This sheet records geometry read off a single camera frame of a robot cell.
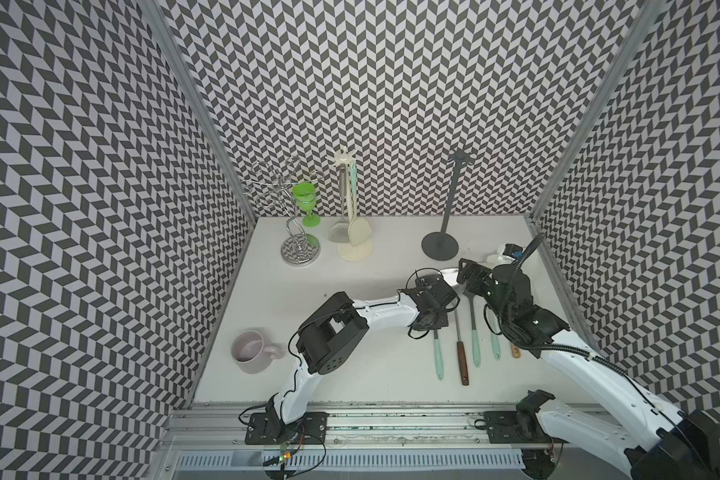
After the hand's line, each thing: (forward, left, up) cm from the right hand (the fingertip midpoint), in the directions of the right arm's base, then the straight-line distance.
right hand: (473, 271), depth 79 cm
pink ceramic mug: (-16, +61, -17) cm, 66 cm away
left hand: (-6, +7, -20) cm, 22 cm away
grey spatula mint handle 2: (-11, -3, -19) cm, 22 cm away
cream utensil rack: (+20, +31, -16) cm, 40 cm away
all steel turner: (+23, +39, -8) cm, 45 cm away
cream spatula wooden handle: (-5, -1, +11) cm, 12 cm away
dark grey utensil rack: (+24, +2, -19) cm, 30 cm away
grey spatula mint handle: (-18, +9, -18) cm, 27 cm away
